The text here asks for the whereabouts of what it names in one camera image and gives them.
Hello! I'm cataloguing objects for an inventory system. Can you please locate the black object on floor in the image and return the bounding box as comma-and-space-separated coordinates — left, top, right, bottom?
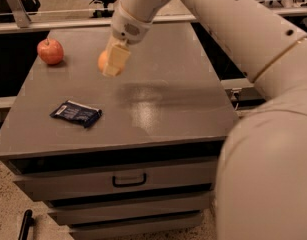
18, 209, 35, 240

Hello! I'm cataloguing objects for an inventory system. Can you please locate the black drawer handle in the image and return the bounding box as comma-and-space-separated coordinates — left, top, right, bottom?
112, 173, 147, 188

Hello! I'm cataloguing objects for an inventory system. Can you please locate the grey metal railing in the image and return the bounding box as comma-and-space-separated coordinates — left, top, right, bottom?
0, 0, 307, 33

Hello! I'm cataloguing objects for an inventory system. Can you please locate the grey drawer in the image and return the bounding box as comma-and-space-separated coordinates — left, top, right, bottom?
14, 157, 217, 201
70, 211, 204, 240
49, 191, 212, 225

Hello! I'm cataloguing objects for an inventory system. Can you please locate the wall power socket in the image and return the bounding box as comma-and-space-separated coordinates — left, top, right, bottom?
230, 88, 242, 101

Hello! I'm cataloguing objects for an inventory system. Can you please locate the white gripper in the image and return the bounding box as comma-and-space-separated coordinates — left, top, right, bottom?
102, 4, 152, 77

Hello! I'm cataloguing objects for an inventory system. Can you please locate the dark blue snack packet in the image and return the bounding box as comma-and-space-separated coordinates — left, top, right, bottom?
50, 100, 102, 128

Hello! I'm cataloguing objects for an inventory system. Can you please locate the middle grey drawer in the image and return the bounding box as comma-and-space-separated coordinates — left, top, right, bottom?
49, 191, 212, 225

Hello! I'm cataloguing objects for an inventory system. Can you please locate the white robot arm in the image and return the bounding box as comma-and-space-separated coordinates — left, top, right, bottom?
100, 0, 307, 240

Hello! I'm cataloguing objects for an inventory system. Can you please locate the bottom grey drawer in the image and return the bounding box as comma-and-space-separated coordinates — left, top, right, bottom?
70, 211, 204, 240

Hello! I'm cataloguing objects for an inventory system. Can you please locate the top grey drawer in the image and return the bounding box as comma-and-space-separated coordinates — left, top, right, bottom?
14, 157, 217, 201

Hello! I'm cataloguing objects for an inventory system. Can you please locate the orange fruit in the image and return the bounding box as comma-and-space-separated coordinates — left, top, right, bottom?
98, 50, 107, 72

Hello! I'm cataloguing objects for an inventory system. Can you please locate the red apple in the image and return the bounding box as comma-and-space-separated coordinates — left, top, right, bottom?
37, 38, 64, 65

